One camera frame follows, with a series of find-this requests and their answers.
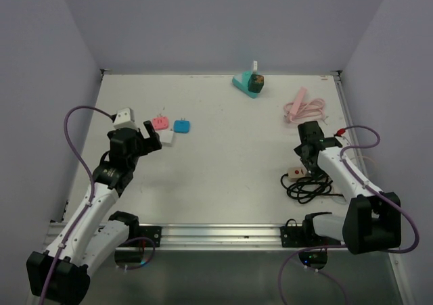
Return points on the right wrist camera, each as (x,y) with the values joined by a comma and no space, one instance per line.
(340,132)

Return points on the dark green cube charger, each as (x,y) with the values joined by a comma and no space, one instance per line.
(256,83)

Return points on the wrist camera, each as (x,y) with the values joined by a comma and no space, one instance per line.
(340,132)
(125,118)

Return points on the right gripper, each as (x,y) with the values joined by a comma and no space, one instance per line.
(314,170)

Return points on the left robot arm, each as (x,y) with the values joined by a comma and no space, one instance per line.
(62,272)

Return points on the pink plug adapter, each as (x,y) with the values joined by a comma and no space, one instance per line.
(160,123)

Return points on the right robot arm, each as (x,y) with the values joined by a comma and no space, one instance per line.
(372,223)

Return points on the pink power strip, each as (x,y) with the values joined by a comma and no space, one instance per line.
(295,106)

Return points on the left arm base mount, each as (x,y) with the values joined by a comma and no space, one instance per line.
(136,252)

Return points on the white plug adapter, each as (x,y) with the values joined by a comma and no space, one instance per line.
(167,137)

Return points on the blue plug adapter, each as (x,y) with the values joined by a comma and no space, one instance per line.
(181,126)

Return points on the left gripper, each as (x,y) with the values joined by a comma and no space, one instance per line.
(148,144)

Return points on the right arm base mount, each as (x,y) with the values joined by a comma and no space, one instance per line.
(292,235)

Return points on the aluminium front rail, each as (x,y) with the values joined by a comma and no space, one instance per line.
(219,237)

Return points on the beige power strip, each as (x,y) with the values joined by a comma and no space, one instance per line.
(295,173)

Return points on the teal triangular power strip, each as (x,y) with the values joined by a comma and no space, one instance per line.
(240,81)

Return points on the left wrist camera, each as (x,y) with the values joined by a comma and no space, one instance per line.
(125,118)

